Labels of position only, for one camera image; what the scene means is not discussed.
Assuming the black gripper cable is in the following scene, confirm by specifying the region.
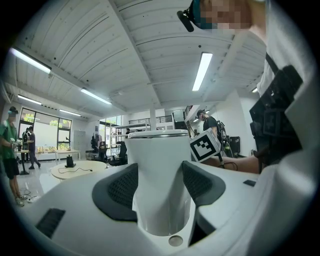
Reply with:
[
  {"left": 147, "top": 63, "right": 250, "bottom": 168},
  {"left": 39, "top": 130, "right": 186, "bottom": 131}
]
[{"left": 218, "top": 154, "right": 239, "bottom": 172}]

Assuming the long white table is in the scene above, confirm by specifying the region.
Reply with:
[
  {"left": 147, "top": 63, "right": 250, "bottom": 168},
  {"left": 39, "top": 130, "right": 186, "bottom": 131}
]
[{"left": 37, "top": 149, "right": 82, "bottom": 164}]

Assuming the black mezzanine railing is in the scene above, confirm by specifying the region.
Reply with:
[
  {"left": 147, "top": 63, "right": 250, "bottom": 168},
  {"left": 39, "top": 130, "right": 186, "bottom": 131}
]
[{"left": 155, "top": 115, "right": 175, "bottom": 124}]

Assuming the grey metal cabinet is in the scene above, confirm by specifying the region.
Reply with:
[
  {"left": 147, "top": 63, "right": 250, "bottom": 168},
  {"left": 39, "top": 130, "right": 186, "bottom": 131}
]
[{"left": 73, "top": 129, "right": 87, "bottom": 151}]

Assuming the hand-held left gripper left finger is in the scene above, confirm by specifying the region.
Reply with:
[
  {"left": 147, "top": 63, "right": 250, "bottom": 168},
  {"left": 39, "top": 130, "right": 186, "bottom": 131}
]
[{"left": 91, "top": 162, "right": 139, "bottom": 223}]

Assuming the person's white shirt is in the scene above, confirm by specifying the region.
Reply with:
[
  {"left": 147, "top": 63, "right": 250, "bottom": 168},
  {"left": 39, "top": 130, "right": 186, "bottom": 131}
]
[{"left": 249, "top": 0, "right": 320, "bottom": 101}]

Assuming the round beige table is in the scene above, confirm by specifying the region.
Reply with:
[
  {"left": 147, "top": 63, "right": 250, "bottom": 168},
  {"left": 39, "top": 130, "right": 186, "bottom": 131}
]
[{"left": 50, "top": 160, "right": 108, "bottom": 182}]

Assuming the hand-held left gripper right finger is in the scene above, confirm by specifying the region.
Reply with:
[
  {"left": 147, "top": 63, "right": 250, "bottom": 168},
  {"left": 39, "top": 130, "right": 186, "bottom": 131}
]
[{"left": 182, "top": 160, "right": 227, "bottom": 208}]

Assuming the black table cable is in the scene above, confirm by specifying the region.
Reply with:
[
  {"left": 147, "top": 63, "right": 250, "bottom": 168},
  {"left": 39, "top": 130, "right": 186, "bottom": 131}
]
[{"left": 57, "top": 166, "right": 94, "bottom": 174}]

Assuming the metal storage rack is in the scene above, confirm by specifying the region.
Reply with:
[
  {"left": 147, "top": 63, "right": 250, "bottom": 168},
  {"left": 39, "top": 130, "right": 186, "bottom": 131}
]
[{"left": 109, "top": 119, "right": 151, "bottom": 151}]

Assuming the black case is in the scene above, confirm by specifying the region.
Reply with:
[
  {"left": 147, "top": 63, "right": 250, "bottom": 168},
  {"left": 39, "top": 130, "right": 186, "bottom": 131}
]
[{"left": 229, "top": 135, "right": 242, "bottom": 155}]

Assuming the teal headband with camera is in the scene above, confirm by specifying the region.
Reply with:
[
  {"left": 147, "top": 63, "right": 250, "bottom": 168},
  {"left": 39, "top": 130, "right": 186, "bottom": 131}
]
[{"left": 176, "top": 0, "right": 219, "bottom": 33}]

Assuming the white paper cup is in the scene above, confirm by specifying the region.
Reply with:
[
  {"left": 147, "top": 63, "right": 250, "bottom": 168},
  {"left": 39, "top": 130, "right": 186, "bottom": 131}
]
[{"left": 123, "top": 128, "right": 193, "bottom": 237}]

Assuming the black framed window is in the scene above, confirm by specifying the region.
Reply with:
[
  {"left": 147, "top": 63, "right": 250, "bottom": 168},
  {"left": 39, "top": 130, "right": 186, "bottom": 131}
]
[{"left": 19, "top": 107, "right": 74, "bottom": 151}]

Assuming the small pedestal table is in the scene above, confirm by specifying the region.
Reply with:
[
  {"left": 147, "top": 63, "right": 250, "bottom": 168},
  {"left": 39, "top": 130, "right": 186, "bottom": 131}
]
[{"left": 14, "top": 149, "right": 31, "bottom": 176}]

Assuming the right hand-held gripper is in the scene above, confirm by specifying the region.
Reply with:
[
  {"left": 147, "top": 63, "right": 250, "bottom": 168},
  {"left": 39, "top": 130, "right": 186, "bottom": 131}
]
[{"left": 189, "top": 129, "right": 222, "bottom": 164}]

